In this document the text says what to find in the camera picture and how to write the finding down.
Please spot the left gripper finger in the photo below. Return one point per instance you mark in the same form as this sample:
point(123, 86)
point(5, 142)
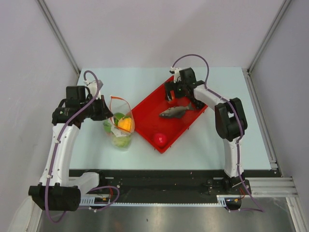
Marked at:
point(104, 107)
point(106, 114)

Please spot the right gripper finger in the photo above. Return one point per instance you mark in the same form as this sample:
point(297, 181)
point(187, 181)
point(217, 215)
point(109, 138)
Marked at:
point(168, 87)
point(173, 102)

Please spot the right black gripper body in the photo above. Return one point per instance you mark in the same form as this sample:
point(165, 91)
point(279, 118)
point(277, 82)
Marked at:
point(179, 88)

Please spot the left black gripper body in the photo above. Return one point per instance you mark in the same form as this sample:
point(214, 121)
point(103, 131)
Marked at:
point(94, 110)

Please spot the toy watermelon slice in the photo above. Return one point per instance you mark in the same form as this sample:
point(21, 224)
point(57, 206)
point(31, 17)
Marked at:
point(117, 117)

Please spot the clear zip top bag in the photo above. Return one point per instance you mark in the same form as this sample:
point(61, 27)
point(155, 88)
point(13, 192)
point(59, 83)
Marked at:
point(116, 105)

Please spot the toy yellow orange mango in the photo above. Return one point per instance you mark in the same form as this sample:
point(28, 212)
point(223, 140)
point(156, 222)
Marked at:
point(126, 124)

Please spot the toy green cabbage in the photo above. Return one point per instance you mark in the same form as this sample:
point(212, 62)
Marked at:
point(121, 142)

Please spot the toy whole watermelon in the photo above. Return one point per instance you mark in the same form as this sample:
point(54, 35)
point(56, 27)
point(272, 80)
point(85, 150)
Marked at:
point(107, 126)

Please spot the toy red orange tomato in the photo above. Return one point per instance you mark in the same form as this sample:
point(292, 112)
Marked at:
point(115, 132)

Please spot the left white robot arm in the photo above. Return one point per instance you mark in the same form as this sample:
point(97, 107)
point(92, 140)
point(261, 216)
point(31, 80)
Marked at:
point(55, 192)

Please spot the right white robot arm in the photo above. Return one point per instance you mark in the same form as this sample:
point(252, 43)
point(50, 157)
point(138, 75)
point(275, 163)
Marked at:
point(230, 124)

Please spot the toy peach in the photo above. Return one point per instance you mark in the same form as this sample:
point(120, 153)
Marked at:
point(171, 96)

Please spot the toy grey fish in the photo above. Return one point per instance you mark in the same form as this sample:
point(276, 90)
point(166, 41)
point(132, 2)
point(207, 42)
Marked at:
point(176, 111)

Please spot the toy black grapes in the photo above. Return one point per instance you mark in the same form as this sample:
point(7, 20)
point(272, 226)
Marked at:
point(197, 104)

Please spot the red plastic tray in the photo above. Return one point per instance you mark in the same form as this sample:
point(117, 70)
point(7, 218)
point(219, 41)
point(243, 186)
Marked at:
point(148, 122)

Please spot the toy red apple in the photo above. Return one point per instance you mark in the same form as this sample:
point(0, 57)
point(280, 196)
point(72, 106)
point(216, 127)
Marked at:
point(160, 139)

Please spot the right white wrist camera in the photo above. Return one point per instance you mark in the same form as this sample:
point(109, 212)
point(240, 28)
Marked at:
point(176, 74)

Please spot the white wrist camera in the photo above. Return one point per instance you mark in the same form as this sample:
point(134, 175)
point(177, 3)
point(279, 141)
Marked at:
point(93, 87)
point(176, 74)

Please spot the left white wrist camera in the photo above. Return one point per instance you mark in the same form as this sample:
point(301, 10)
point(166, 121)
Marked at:
point(93, 87)

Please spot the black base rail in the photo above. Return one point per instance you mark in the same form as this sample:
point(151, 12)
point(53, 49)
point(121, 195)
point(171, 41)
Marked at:
point(163, 187)

